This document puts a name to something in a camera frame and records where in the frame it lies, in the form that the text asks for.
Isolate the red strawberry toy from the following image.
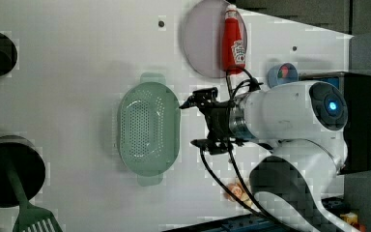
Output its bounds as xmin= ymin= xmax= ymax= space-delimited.
xmin=277 ymin=65 xmax=290 ymax=78

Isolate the green plastic strainer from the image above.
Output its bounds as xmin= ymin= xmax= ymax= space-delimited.
xmin=118 ymin=72 xmax=181 ymax=187

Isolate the peeled banana toy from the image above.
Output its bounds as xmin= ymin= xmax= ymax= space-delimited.
xmin=224 ymin=183 xmax=253 ymax=207

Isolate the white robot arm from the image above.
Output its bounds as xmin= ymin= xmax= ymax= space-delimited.
xmin=182 ymin=81 xmax=359 ymax=232

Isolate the green slotted spatula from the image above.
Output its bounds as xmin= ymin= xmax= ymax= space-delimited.
xmin=6 ymin=161 xmax=64 ymax=232

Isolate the grey round plate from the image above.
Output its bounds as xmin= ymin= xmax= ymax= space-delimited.
xmin=182 ymin=0 xmax=247 ymax=78

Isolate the blue bowl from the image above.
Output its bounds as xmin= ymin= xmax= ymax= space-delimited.
xmin=267 ymin=63 xmax=299 ymax=88

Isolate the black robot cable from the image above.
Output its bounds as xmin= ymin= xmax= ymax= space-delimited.
xmin=199 ymin=66 xmax=291 ymax=231

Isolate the blue crate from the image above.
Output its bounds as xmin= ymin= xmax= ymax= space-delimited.
xmin=163 ymin=215 xmax=291 ymax=232

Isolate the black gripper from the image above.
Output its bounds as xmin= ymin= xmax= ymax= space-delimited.
xmin=180 ymin=87 xmax=234 ymax=155

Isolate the black utensil holder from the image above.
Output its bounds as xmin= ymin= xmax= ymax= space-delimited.
xmin=0 ymin=135 xmax=45 ymax=208

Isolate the red ketchup bottle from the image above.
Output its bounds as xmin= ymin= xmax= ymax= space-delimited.
xmin=222 ymin=4 xmax=245 ymax=74

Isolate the black toaster oven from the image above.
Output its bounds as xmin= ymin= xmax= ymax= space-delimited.
xmin=300 ymin=72 xmax=371 ymax=175

